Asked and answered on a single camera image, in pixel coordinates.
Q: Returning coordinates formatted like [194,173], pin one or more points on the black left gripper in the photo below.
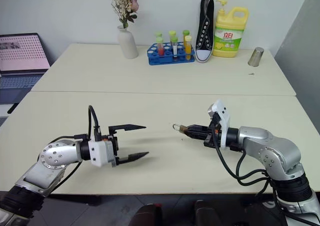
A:
[114,145]

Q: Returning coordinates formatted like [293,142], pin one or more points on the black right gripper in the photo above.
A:
[211,139]

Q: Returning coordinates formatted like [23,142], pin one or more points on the brass padlock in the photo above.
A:
[183,129]

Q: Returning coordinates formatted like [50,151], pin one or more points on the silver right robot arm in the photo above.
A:
[275,148]

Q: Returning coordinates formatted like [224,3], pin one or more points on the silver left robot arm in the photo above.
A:
[55,155]

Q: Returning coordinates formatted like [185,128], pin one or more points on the dark rounded shape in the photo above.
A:
[147,216]
[207,214]

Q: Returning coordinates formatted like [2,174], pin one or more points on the blue test tube rack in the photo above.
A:
[162,59]

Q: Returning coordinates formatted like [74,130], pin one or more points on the yellow-capped tube orange liquid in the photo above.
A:
[188,46]

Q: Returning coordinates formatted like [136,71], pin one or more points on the green-capped tube white label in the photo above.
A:
[174,48]

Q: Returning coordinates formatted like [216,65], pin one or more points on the green-capped tube red liquid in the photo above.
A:
[160,46]

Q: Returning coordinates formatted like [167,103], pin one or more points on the stainless steel cup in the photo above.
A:
[256,58]

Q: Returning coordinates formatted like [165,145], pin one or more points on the black canvas sneaker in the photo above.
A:
[205,35]

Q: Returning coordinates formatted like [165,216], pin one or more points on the white ceramic vase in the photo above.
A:
[128,44]

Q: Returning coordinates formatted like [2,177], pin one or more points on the yellow detergent pump bottle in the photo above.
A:
[230,35]

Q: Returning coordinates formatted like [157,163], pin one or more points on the black pen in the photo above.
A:
[12,108]

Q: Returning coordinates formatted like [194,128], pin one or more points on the grey laptop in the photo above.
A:
[22,60]

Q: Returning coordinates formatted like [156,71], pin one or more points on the dried flower bouquet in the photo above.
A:
[122,3]

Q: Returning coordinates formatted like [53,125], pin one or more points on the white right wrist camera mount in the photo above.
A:
[223,118]

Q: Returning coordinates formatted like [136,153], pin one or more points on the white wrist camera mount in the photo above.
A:
[223,118]
[100,152]

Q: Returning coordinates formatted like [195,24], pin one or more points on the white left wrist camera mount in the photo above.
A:
[100,152]

